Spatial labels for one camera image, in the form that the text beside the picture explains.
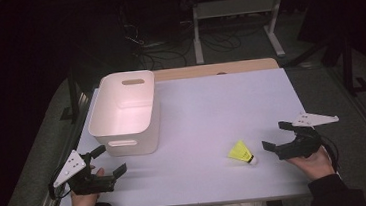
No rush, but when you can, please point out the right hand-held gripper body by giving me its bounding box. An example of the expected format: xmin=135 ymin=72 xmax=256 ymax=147
xmin=274 ymin=109 xmax=343 ymax=161

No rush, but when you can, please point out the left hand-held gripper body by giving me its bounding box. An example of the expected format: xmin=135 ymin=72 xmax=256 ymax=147
xmin=50 ymin=146 xmax=118 ymax=199

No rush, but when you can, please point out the yellow shuttlecock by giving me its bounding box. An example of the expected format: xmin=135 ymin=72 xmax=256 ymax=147
xmin=226 ymin=138 xmax=259 ymax=168

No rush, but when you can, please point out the white plastic bin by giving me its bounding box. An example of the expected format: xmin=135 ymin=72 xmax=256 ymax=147
xmin=83 ymin=68 xmax=163 ymax=160

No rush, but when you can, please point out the person's left hand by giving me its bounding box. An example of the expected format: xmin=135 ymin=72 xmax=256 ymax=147
xmin=67 ymin=165 xmax=109 ymax=206

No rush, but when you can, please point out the person's right hand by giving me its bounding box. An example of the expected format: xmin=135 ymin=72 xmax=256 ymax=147
xmin=284 ymin=144 xmax=336 ymax=184

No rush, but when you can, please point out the black metal stand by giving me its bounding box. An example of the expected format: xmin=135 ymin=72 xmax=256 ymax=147
xmin=56 ymin=69 xmax=90 ymax=126
xmin=282 ymin=30 xmax=366 ymax=103

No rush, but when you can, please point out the wooden table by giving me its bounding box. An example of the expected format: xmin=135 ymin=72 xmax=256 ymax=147
xmin=152 ymin=56 xmax=281 ymax=83

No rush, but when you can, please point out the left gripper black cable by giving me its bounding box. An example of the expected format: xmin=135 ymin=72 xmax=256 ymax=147
xmin=46 ymin=166 xmax=77 ymax=201

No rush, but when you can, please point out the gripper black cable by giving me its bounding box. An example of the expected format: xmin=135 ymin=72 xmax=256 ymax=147
xmin=46 ymin=166 xmax=77 ymax=201
xmin=318 ymin=134 xmax=342 ymax=174

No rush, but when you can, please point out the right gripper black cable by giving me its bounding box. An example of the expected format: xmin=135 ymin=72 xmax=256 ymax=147
xmin=318 ymin=134 xmax=342 ymax=174

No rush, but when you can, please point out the tangle of floor cables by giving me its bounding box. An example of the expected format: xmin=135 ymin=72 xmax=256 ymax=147
xmin=119 ymin=0 xmax=246 ymax=73

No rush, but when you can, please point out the white metal table frame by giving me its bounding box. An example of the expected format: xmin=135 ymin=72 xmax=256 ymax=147
xmin=189 ymin=0 xmax=292 ymax=66

